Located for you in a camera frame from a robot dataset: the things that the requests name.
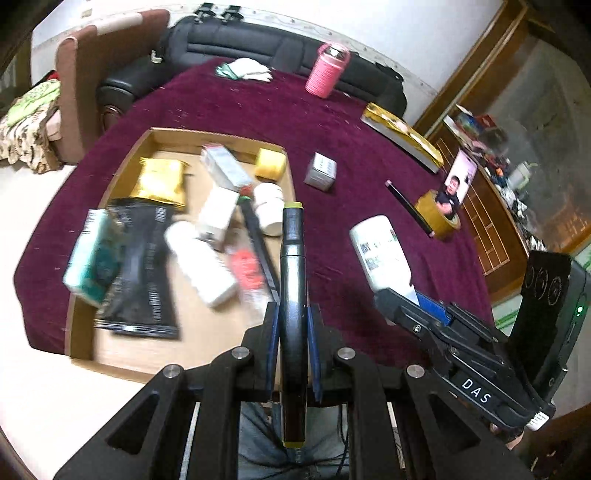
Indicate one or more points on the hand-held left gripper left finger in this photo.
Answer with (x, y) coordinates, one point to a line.
(273, 344)

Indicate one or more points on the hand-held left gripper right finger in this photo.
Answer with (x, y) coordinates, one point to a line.
(314, 353)

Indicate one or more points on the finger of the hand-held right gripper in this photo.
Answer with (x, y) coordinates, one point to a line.
(415, 325)
(431, 304)

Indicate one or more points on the thick black marker yellow caps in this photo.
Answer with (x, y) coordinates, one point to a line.
(293, 277)

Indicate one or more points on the white pill bottle black text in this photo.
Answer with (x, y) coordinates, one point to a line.
(378, 254)

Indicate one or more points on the shallow cardboard box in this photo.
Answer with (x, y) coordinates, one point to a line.
(194, 341)

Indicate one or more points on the black marker green end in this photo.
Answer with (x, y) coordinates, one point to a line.
(256, 244)

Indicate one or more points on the large white plastic bottle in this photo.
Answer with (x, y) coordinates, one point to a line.
(198, 263)

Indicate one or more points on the white medicine bottle red label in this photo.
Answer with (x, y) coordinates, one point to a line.
(268, 210)

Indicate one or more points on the small grey red-edged box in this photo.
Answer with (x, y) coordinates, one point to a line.
(226, 168)

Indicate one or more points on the gold foil packet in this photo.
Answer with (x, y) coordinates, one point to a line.
(159, 184)

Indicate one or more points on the teal tissue pack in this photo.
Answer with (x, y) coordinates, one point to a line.
(92, 258)

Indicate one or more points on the red clear plastic packet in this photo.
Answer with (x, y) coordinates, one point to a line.
(247, 270)

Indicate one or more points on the wooden sideboard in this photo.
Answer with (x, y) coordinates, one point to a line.
(485, 230)

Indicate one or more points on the yellow tape roll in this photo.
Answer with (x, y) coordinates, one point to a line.
(434, 207)

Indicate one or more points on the thin black stick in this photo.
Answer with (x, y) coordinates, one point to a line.
(406, 203)

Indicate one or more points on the framed photo of person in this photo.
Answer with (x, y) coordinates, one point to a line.
(461, 184)

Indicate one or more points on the black foil packet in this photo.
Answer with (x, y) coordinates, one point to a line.
(143, 286)

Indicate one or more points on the gold gift box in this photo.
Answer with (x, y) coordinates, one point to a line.
(401, 136)

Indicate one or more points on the white barcode box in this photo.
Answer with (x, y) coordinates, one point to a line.
(319, 173)

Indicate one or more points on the clutter of small items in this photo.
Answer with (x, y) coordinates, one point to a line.
(475, 124)

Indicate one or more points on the maroon tablecloth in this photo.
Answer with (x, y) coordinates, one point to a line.
(258, 115)

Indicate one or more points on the pink knitted sleeve bottle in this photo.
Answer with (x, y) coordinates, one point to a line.
(327, 69)

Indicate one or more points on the white and green cloth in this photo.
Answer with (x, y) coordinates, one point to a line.
(244, 69)

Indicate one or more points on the black leather sofa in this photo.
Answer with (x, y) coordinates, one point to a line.
(258, 41)

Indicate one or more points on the brown armchair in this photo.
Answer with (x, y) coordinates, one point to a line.
(92, 92)

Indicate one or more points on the printed blanket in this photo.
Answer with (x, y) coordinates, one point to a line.
(23, 143)

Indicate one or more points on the black clamp device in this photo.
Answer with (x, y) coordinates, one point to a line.
(232, 12)
(205, 11)

